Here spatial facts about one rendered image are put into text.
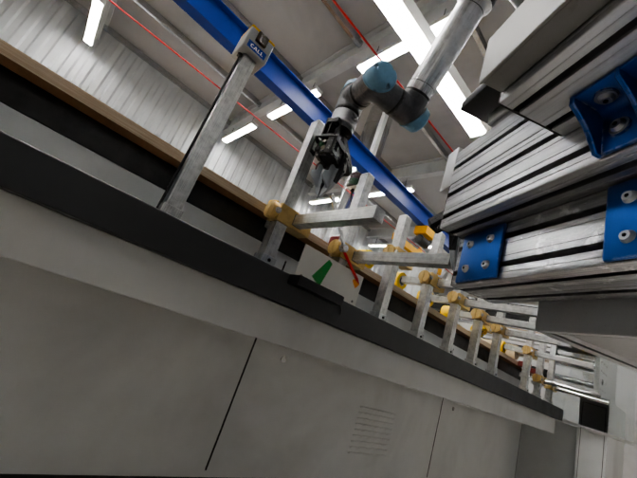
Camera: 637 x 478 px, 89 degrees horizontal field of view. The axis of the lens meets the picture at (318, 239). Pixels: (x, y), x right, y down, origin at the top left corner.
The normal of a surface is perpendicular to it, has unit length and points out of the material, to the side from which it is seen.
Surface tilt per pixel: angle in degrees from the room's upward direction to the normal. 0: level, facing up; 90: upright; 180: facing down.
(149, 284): 90
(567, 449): 90
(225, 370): 90
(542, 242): 90
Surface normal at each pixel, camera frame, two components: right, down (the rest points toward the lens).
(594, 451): -0.70, -0.43
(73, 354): 0.64, -0.01
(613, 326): -0.92, -0.37
